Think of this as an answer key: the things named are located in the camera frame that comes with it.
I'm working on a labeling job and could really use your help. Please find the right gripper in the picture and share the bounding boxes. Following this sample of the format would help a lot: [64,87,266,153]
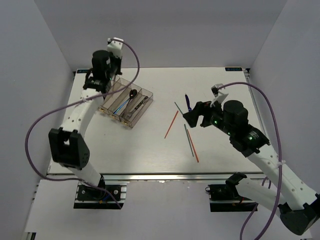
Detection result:
[182,97,233,136]

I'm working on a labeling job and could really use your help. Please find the blue iridescent knife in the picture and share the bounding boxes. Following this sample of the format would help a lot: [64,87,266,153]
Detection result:
[184,94,192,112]

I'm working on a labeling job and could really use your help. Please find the black spoon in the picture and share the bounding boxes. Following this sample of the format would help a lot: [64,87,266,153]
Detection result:
[125,89,138,108]

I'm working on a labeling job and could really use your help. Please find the rainbow iridescent spoon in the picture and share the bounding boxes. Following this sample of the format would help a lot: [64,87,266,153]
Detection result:
[113,95,129,115]

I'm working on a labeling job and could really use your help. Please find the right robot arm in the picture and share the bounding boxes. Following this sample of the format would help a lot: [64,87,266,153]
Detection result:
[183,100,320,236]

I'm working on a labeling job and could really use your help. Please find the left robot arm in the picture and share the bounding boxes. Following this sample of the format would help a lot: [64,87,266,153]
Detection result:
[48,50,120,200]

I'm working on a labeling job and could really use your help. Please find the orange chopstick near spoons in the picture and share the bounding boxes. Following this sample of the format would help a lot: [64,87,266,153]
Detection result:
[164,110,179,139]

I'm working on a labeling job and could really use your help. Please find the orange chopstick lower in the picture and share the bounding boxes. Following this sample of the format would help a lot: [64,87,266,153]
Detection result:
[187,129,200,163]

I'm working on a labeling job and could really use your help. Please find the clear acrylic utensil organizer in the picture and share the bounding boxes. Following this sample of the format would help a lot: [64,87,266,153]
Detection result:
[100,77,154,129]

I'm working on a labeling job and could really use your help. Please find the blue label right corner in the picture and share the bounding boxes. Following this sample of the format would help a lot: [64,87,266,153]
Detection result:
[225,67,243,72]

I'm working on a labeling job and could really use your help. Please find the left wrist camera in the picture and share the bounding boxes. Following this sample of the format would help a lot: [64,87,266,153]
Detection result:
[106,37,124,59]

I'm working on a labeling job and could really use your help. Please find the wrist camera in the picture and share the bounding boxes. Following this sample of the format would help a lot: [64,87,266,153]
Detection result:
[106,37,124,59]
[210,83,229,108]

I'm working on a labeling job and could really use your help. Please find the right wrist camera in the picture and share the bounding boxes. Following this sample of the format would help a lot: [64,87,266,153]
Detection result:
[210,83,229,108]

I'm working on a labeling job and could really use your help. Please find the aluminium table edge rail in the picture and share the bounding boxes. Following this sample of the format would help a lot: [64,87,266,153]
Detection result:
[47,172,266,181]

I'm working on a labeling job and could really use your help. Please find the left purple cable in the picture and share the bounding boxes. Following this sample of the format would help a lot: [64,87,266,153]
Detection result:
[24,39,141,210]

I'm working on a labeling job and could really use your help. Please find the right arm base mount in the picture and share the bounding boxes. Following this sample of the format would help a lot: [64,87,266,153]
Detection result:
[205,184,258,213]

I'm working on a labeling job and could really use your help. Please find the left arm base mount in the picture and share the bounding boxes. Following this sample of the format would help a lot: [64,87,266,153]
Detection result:
[73,181,127,210]

